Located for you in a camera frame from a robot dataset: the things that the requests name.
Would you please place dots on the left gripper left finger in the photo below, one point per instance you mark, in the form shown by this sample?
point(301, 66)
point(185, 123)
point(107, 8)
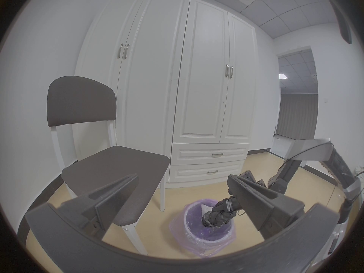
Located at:
point(111, 202)

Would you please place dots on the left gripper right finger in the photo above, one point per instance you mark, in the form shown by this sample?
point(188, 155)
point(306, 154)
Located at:
point(261, 206)

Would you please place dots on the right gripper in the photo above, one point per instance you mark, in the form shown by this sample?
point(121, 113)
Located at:
point(234, 205)

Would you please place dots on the black plastic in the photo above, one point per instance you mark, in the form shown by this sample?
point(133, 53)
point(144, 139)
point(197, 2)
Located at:
point(216, 219)

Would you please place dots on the white paper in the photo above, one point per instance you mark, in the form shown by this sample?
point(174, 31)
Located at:
point(207, 208)

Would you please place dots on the purple plastic bag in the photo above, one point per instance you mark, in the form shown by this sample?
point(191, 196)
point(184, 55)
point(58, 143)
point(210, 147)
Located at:
point(177, 229)

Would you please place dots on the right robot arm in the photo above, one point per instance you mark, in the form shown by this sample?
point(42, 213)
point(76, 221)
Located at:
point(307, 149)

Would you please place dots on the white trash bin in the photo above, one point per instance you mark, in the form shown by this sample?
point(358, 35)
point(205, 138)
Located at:
point(199, 236)

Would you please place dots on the grey curtain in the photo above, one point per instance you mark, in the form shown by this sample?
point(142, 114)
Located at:
point(297, 115)

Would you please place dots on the white chair dark grey seat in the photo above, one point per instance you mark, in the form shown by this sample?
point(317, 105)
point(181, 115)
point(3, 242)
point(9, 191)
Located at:
point(82, 101)

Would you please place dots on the white wardrobe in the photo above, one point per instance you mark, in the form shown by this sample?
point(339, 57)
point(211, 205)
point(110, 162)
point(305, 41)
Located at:
point(199, 81)

